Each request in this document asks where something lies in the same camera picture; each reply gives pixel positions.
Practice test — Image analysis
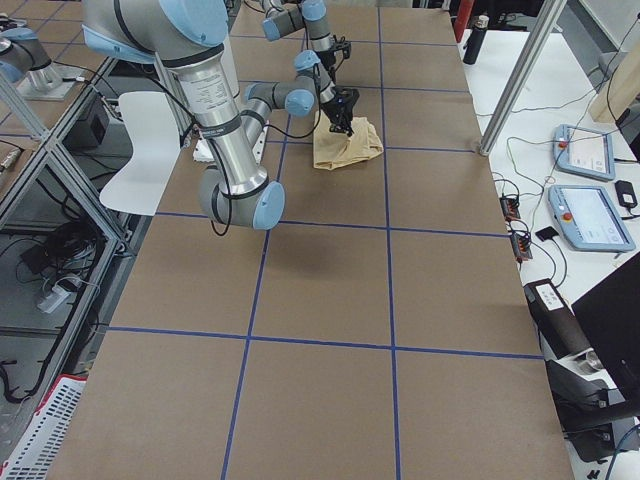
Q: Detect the red cylinder bottle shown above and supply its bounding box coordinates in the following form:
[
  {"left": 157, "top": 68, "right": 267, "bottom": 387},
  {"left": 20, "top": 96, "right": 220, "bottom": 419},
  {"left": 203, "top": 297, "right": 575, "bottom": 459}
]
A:
[{"left": 453, "top": 0, "right": 475, "bottom": 43}]

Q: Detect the blue teach pendant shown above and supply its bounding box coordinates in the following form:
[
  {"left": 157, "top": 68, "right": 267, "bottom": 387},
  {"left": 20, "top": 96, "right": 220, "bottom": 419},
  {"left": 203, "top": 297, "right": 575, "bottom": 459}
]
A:
[
  {"left": 553, "top": 124, "right": 615, "bottom": 181},
  {"left": 547, "top": 185, "right": 636, "bottom": 253}
]

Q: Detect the white perforated basket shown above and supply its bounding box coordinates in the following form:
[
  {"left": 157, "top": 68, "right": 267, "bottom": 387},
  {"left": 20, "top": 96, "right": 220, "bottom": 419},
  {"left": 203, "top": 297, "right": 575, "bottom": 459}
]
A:
[{"left": 1, "top": 374, "right": 87, "bottom": 480}]

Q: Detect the far blue teach pendant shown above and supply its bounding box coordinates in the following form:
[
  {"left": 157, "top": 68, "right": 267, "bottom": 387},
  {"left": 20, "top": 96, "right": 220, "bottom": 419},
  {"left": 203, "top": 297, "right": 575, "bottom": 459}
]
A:
[{"left": 553, "top": 124, "right": 615, "bottom": 181}]

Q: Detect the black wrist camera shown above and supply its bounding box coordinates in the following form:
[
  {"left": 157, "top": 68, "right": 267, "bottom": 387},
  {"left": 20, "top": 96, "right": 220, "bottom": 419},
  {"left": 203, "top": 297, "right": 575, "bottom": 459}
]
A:
[{"left": 332, "top": 35, "right": 351, "bottom": 60}]

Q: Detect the black monitor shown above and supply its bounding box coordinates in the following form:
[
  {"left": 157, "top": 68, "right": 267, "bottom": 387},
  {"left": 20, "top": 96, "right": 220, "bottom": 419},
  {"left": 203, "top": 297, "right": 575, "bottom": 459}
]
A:
[{"left": 572, "top": 255, "right": 640, "bottom": 399}]

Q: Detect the black labelled box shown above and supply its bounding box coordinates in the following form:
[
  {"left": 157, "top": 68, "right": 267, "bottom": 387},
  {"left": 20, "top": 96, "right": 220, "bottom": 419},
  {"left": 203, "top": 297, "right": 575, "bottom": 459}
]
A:
[{"left": 523, "top": 279, "right": 592, "bottom": 358}]

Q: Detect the black water bottle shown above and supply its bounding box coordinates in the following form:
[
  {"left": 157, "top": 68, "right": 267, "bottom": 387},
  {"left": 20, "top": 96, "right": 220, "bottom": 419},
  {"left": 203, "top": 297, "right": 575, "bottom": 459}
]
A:
[{"left": 463, "top": 15, "right": 490, "bottom": 65}]

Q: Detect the near blue teach pendant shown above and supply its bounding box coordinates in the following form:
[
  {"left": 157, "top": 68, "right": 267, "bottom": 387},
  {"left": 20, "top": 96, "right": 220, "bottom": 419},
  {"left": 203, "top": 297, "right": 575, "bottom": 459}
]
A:
[{"left": 547, "top": 185, "right": 636, "bottom": 253}]

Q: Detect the yellow long-sleeve printed shirt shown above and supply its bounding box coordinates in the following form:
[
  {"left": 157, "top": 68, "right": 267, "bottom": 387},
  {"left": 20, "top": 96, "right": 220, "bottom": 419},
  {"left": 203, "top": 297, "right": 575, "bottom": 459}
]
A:
[{"left": 313, "top": 113, "right": 384, "bottom": 171}]

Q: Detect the aluminium frame post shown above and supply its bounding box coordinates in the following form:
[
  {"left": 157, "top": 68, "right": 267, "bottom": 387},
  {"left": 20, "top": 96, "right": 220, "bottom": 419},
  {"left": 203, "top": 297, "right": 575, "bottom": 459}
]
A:
[{"left": 478, "top": 0, "right": 567, "bottom": 156}]

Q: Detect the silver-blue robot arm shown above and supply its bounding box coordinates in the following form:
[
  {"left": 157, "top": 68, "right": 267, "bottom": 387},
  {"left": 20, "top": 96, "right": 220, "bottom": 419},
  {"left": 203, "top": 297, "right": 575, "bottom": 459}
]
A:
[
  {"left": 83, "top": 1, "right": 359, "bottom": 230},
  {"left": 259, "top": 0, "right": 351, "bottom": 81}
]

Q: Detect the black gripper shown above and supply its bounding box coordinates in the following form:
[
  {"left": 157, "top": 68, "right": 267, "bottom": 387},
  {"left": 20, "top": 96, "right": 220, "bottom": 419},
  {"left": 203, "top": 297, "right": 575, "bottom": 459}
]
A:
[
  {"left": 323, "top": 87, "right": 359, "bottom": 138},
  {"left": 319, "top": 48, "right": 338, "bottom": 71}
]

